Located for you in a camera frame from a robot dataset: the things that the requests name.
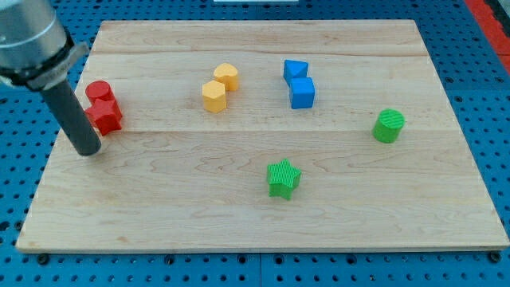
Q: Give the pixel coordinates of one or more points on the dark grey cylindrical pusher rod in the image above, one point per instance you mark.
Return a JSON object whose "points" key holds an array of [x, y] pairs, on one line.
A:
{"points": [[70, 115]]}

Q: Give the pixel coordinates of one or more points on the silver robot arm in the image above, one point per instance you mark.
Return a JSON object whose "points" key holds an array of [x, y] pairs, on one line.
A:
{"points": [[37, 52]]}

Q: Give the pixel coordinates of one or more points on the yellow hexagon block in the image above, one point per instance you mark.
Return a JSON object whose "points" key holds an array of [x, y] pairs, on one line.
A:
{"points": [[214, 96]]}

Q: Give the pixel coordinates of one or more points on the red cylinder block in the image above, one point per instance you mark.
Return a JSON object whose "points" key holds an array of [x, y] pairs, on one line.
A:
{"points": [[99, 90]]}

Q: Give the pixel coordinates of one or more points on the red star block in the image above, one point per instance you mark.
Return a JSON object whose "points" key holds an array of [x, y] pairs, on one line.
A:
{"points": [[105, 115]]}

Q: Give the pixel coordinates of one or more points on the yellow heart block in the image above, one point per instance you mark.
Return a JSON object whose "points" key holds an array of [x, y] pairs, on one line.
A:
{"points": [[228, 75]]}

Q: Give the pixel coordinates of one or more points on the wooden board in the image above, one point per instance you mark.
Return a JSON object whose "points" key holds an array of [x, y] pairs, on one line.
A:
{"points": [[179, 179]]}

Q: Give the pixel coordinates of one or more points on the green star block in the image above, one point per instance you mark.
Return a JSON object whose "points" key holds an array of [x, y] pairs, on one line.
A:
{"points": [[283, 178]]}

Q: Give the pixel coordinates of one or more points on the blue triangle block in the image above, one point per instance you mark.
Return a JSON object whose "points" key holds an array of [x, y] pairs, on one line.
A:
{"points": [[294, 69]]}

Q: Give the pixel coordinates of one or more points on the blue cube block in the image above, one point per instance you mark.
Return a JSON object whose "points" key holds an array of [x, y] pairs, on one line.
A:
{"points": [[302, 93]]}

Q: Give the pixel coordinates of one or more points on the green cylinder block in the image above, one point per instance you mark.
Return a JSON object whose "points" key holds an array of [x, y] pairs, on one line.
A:
{"points": [[388, 125]]}

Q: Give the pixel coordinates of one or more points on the red tape strip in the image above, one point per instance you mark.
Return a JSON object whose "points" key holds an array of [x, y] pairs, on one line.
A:
{"points": [[494, 22]]}

